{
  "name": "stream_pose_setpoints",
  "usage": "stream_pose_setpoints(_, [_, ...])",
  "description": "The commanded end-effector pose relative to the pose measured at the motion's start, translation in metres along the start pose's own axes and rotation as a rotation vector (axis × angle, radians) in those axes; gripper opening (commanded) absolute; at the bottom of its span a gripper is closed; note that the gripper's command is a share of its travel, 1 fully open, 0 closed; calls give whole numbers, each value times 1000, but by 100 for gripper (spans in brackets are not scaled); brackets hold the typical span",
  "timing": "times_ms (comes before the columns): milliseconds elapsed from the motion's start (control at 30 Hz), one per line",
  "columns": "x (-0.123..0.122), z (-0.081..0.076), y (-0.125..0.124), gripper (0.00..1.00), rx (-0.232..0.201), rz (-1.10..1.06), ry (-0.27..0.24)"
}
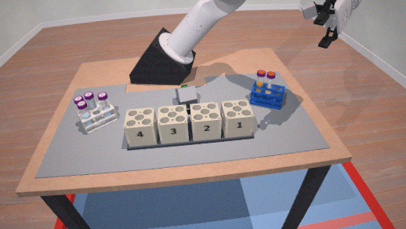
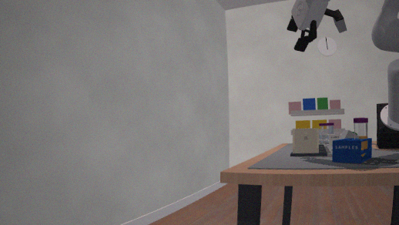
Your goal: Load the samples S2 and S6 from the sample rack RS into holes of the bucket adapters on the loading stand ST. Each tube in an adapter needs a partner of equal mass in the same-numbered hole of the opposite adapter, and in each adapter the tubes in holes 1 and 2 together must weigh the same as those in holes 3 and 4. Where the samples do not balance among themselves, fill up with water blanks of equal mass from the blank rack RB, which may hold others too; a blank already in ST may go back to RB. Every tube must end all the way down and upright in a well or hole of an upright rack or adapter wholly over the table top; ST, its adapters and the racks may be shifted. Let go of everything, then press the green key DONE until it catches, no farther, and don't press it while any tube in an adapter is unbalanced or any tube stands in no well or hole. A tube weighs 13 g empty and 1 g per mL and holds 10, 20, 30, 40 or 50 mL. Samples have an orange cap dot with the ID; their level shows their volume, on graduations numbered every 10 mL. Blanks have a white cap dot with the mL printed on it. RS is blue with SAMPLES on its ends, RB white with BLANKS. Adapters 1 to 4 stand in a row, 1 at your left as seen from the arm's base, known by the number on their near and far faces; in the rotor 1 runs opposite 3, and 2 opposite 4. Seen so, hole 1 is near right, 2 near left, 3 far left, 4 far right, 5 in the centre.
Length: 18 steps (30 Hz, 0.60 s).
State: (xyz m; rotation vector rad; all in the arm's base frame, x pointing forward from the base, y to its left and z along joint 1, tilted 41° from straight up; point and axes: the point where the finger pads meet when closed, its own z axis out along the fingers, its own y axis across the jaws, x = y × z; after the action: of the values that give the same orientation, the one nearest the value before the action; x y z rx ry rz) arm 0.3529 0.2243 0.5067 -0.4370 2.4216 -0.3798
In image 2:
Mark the white tube rack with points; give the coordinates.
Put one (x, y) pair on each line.
(332, 137)

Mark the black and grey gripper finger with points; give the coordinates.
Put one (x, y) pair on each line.
(303, 41)
(292, 25)

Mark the blue tube rack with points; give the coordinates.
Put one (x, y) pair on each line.
(349, 150)

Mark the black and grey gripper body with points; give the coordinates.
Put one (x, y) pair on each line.
(305, 11)

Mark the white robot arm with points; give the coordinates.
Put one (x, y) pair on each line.
(385, 36)

